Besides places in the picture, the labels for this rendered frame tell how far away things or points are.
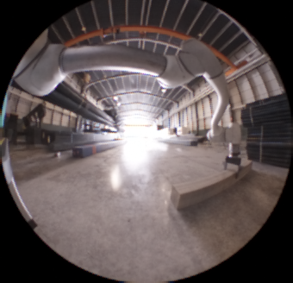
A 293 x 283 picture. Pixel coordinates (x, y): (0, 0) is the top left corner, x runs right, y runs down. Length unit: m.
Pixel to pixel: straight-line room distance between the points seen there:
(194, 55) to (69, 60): 0.41
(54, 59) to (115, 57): 0.20
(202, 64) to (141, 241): 0.65
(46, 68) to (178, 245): 0.66
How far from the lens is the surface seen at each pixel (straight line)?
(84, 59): 0.32
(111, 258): 0.36
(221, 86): 0.45
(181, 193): 0.43
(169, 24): 9.94
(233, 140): 0.71
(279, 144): 1.40
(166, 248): 0.37
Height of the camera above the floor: 0.34
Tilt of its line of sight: 1 degrees up
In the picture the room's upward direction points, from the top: 1 degrees clockwise
